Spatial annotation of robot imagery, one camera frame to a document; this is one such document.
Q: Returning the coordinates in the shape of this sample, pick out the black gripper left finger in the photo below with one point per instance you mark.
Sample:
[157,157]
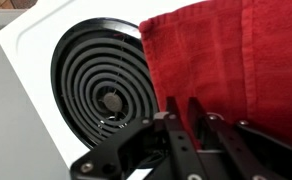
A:
[143,144]

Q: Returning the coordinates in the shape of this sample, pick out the front right coil burner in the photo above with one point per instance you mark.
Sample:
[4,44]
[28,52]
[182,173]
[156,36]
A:
[100,78]

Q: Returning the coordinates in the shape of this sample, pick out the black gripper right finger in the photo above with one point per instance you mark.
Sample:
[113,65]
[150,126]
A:
[240,151]

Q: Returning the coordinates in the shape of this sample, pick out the red cloth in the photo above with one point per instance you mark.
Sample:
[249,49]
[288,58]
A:
[234,56]

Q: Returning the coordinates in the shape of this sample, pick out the white electric stove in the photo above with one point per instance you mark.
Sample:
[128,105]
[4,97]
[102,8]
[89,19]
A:
[30,40]

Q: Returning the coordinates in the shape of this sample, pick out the white refrigerator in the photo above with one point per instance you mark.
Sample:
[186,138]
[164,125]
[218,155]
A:
[27,151]

